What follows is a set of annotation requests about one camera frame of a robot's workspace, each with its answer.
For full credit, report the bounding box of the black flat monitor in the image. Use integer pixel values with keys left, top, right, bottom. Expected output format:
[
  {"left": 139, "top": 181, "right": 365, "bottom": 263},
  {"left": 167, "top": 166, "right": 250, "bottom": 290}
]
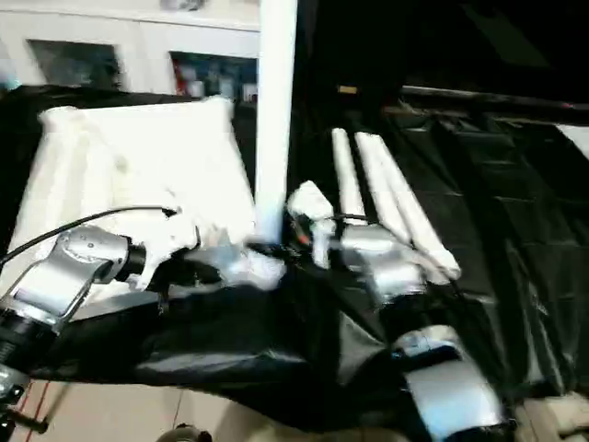
[{"left": 399, "top": 0, "right": 589, "bottom": 114}]

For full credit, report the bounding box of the white plastic table leg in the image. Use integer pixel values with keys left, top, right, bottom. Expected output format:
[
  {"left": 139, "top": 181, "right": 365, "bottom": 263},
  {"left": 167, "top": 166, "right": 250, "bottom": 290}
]
[
  {"left": 353, "top": 132, "right": 432, "bottom": 259},
  {"left": 367, "top": 133, "right": 462, "bottom": 282},
  {"left": 330, "top": 128, "right": 370, "bottom": 227},
  {"left": 254, "top": 0, "right": 299, "bottom": 245}
]

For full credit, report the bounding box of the thin red cable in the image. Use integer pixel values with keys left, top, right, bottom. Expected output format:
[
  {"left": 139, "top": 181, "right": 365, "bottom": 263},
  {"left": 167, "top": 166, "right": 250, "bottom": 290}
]
[{"left": 25, "top": 381, "right": 51, "bottom": 442}]

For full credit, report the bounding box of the white plastic table top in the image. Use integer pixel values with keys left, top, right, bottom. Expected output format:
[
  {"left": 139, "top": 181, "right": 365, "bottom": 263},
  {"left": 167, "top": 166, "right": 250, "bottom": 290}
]
[{"left": 8, "top": 95, "right": 285, "bottom": 319}]

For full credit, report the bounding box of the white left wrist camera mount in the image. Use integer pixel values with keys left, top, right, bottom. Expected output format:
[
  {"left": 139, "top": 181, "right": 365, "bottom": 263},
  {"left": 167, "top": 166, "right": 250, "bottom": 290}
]
[{"left": 135, "top": 204, "right": 202, "bottom": 292}]

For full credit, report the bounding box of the white glass door cabinet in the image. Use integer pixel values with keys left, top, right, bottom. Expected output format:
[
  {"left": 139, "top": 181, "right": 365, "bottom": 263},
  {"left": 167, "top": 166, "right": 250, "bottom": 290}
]
[{"left": 0, "top": 0, "right": 263, "bottom": 100}]

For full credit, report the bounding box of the dark brown rounded object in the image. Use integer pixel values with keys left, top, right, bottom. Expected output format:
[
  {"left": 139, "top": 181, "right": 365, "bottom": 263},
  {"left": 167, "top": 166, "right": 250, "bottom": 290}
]
[{"left": 158, "top": 424, "right": 214, "bottom": 442}]

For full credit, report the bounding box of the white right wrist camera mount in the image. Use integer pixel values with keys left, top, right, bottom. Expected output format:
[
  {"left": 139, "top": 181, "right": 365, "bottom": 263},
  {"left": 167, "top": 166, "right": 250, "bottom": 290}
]
[{"left": 287, "top": 180, "right": 336, "bottom": 271}]

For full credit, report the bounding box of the tangled dark cable bundle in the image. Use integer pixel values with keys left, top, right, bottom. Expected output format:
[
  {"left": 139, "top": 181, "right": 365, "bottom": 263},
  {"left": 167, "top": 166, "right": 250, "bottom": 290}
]
[{"left": 160, "top": 0, "right": 208, "bottom": 11}]

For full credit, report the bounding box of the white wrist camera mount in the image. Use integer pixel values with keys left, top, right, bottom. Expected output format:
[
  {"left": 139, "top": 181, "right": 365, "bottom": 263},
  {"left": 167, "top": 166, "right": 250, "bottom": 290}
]
[
  {"left": 135, "top": 204, "right": 202, "bottom": 292},
  {"left": 287, "top": 180, "right": 336, "bottom": 271}
]

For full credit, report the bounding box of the red package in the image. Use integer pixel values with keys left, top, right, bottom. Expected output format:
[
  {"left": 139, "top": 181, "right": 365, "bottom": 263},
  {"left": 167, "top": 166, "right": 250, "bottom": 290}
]
[{"left": 172, "top": 57, "right": 190, "bottom": 93}]

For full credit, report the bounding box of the black glossy mat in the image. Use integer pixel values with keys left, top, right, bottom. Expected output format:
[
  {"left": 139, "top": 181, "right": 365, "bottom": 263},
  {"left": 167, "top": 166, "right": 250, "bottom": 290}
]
[{"left": 0, "top": 82, "right": 589, "bottom": 434}]

